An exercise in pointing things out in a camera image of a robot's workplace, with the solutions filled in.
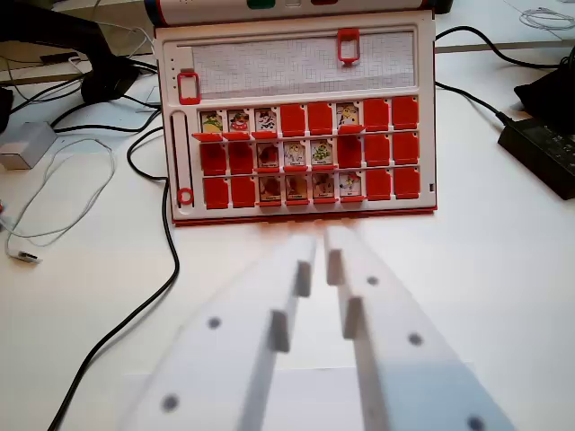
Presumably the coiled white cable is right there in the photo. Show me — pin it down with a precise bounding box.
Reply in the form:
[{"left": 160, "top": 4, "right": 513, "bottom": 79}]
[{"left": 519, "top": 5, "right": 575, "bottom": 31}]

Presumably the long black cable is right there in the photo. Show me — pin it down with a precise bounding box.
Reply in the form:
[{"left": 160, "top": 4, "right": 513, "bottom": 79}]
[{"left": 47, "top": 126, "right": 181, "bottom": 431}]

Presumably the red rimmed flap game board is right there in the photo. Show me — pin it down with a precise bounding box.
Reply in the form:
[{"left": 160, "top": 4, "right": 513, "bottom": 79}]
[{"left": 152, "top": 8, "right": 439, "bottom": 227}]

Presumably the black stand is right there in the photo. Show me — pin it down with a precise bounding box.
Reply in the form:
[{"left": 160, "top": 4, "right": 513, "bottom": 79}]
[{"left": 0, "top": 0, "right": 138, "bottom": 103}]

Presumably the black cloth bag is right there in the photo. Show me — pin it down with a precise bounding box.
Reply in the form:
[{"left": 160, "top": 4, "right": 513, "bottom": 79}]
[{"left": 513, "top": 43, "right": 575, "bottom": 114}]

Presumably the white cable with plug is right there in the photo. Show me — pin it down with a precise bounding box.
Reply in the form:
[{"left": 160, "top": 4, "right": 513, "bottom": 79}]
[{"left": 0, "top": 137, "right": 119, "bottom": 264}]

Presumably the small grey adapter box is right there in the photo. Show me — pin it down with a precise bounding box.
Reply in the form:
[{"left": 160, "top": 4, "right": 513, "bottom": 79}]
[{"left": 0, "top": 121, "right": 58, "bottom": 171}]

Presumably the black power brick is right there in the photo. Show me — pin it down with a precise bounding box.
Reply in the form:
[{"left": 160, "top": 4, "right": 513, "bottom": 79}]
[{"left": 497, "top": 117, "right": 575, "bottom": 201}]

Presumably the black cable to power brick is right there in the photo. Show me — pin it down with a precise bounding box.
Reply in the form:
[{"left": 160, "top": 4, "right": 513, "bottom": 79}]
[{"left": 434, "top": 81, "right": 511, "bottom": 129}]

